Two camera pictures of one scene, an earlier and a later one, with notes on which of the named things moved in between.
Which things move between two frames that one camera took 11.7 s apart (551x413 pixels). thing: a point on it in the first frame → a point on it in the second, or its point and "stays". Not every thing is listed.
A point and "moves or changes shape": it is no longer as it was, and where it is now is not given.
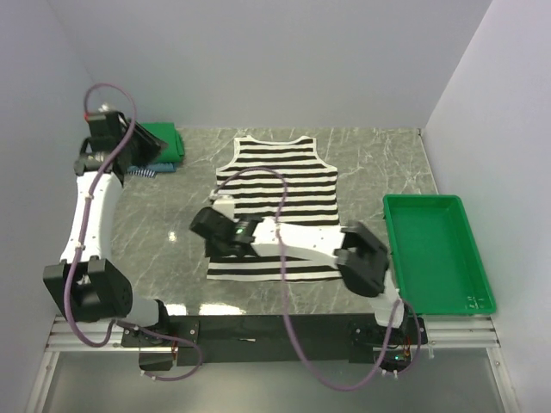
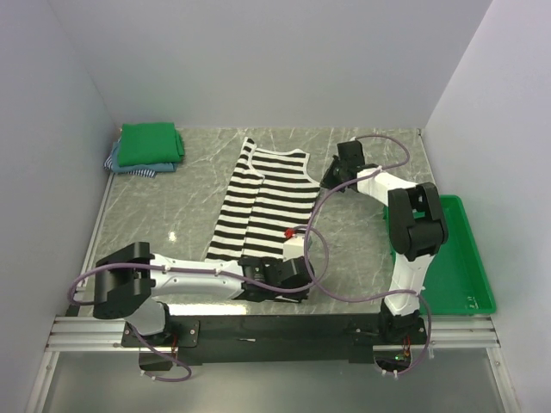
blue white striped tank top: [144, 173] stays
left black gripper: [151, 145] → [297, 295]
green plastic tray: [439, 265] stays
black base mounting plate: [233, 338] stays
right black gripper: [214, 252] → [327, 181]
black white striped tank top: [285, 182] moves or changes shape
